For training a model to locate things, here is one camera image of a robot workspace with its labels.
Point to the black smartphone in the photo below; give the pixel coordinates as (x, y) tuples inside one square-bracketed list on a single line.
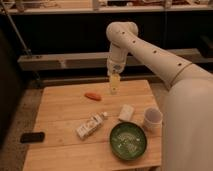
[(33, 137)]

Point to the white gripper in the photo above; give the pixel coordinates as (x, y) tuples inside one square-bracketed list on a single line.
[(114, 66)]

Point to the upper wooden shelf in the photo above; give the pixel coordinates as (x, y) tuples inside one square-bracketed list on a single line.
[(24, 7)]

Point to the grey metal shelf beam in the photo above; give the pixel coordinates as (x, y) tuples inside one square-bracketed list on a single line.
[(92, 60)]

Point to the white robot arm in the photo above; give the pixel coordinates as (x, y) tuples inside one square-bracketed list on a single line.
[(187, 133)]

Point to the green ceramic bowl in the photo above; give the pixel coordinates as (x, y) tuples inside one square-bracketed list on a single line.
[(127, 141)]

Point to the small white box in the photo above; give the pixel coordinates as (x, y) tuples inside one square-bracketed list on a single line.
[(126, 113)]

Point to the white ceramic cup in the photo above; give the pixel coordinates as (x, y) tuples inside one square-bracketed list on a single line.
[(152, 119)]

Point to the wooden table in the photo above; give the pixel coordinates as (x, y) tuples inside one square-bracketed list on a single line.
[(77, 121)]

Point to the white milk carton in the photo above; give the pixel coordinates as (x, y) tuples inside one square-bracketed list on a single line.
[(91, 125)]

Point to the diagonal metal pole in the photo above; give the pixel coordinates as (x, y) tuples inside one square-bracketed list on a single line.
[(26, 50)]

